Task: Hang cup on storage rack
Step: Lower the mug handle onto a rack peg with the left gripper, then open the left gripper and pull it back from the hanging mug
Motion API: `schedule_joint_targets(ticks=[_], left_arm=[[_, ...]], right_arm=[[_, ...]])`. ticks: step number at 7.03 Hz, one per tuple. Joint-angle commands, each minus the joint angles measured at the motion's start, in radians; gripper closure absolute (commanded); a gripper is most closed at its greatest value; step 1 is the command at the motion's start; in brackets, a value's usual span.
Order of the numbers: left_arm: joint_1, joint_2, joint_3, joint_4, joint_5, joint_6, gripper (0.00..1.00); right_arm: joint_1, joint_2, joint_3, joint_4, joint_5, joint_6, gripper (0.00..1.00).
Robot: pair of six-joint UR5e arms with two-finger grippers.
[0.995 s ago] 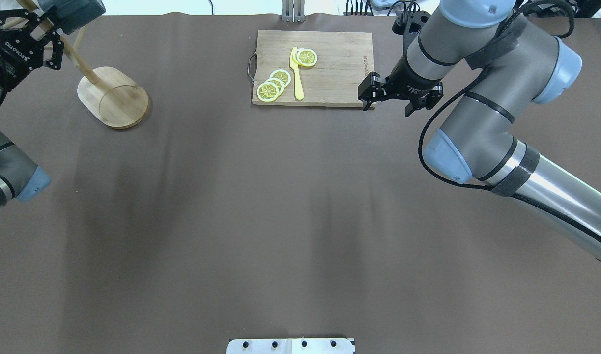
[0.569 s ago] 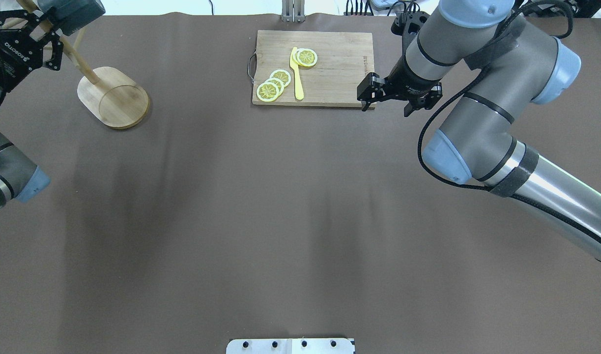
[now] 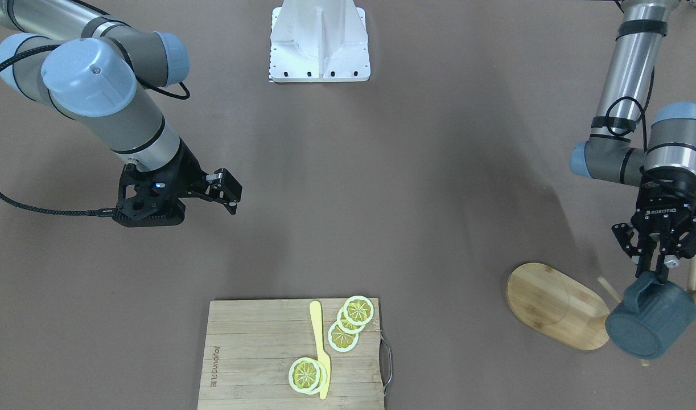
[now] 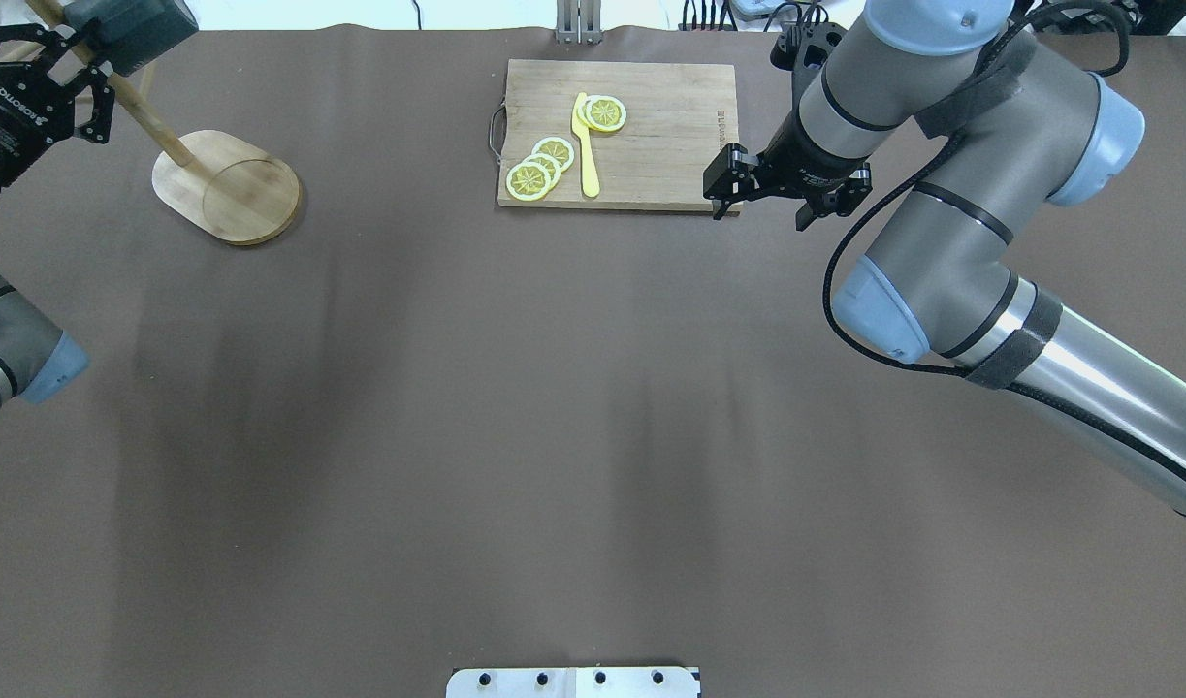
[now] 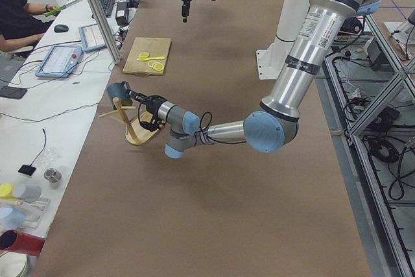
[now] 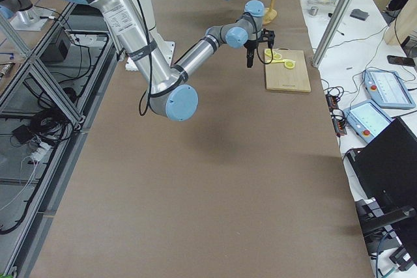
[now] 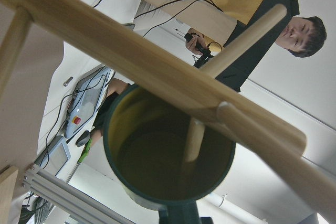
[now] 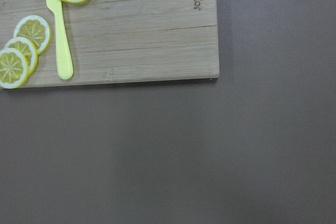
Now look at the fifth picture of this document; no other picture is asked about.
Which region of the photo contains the dark teal cup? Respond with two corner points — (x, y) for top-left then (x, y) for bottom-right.
(106, 81), (132, 110)

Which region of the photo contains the wooden cup storage rack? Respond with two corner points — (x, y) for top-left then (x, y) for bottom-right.
(99, 97), (161, 146)

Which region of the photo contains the small steel cup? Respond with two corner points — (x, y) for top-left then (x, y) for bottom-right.
(43, 167), (62, 189)

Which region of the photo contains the grey cup on tray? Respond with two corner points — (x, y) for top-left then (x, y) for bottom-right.
(12, 184), (42, 203)

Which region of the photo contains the yellow cup on tray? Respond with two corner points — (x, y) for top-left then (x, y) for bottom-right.
(0, 183), (14, 199)

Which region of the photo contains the light blue cup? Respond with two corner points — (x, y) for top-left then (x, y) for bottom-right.
(1, 205), (26, 230)

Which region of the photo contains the lemon slice top right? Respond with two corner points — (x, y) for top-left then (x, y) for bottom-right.
(152, 63), (164, 72)

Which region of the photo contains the yellow plastic knife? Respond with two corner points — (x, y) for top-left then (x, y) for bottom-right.
(136, 56), (165, 62)

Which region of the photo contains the lemon slice front left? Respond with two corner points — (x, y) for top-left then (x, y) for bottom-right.
(137, 51), (150, 61)

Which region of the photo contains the wooden cutting board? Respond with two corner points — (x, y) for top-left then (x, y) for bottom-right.
(122, 37), (172, 75)

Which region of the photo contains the blue teach pendant far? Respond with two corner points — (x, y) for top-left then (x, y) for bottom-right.
(78, 23), (106, 53)

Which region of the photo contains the blue teach pendant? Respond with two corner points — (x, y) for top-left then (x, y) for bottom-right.
(35, 45), (83, 78)
(78, 23), (106, 53)

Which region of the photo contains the blue teach pendant near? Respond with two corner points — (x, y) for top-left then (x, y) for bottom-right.
(35, 45), (83, 78)

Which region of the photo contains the crumpled clear plastic wrap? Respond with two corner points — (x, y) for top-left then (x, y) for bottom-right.
(34, 147), (62, 166)

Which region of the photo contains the black computer mouse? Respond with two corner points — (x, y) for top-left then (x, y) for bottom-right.
(53, 24), (69, 33)

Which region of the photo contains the small black square device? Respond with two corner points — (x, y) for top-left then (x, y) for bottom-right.
(18, 164), (36, 176)

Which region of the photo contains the seated person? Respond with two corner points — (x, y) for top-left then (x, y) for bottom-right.
(1, 0), (57, 53)

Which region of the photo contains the black power box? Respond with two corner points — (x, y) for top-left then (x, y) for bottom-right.
(364, 38), (393, 72)

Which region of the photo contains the red thermos bottle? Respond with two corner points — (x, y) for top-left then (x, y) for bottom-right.
(1, 230), (45, 256)

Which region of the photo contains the white bowl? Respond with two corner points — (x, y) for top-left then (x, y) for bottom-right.
(0, 252), (29, 277)

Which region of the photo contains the aluminium frame post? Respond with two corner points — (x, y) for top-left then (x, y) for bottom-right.
(87, 0), (121, 65)

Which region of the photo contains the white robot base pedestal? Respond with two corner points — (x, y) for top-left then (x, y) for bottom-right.
(256, 0), (309, 80)

